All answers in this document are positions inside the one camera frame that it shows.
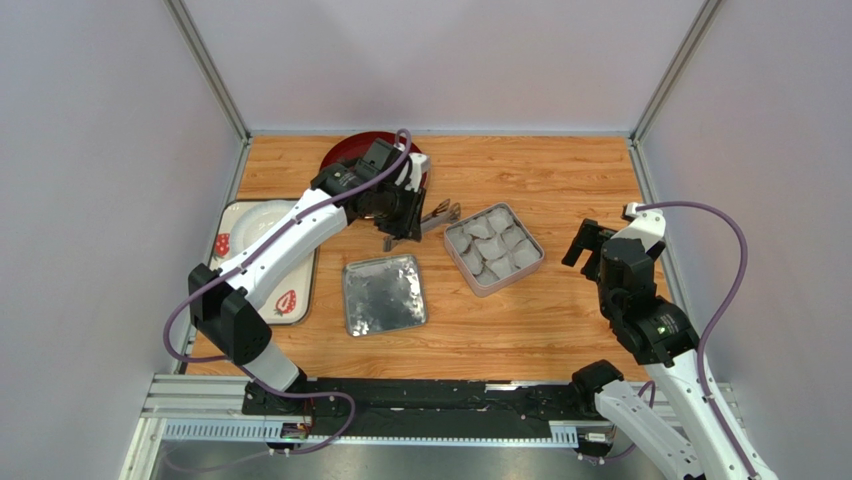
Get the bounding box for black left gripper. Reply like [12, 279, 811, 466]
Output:
[371, 181, 425, 242]

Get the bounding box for metal serving tongs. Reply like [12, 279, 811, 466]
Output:
[382, 199, 461, 253]

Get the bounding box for silver square tin lid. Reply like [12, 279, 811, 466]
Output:
[342, 254, 429, 337]

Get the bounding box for pink square chocolate tin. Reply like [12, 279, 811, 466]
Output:
[444, 202, 545, 298]

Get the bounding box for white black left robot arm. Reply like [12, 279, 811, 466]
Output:
[185, 129, 430, 392]

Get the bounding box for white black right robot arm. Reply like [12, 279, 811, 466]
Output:
[562, 211, 777, 479]

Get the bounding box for dark red round tray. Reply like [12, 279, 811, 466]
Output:
[311, 128, 422, 207]

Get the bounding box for strawberry pattern rectangular tray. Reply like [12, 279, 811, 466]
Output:
[208, 200, 318, 325]

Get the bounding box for white scalloped plate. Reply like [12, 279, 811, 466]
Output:
[214, 199, 296, 260]

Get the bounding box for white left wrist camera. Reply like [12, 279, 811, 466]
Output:
[394, 153, 431, 192]

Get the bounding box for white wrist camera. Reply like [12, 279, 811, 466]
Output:
[612, 202, 666, 255]
[394, 153, 431, 192]

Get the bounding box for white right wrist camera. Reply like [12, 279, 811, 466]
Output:
[612, 202, 666, 255]

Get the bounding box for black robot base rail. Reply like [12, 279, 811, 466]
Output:
[241, 377, 604, 441]

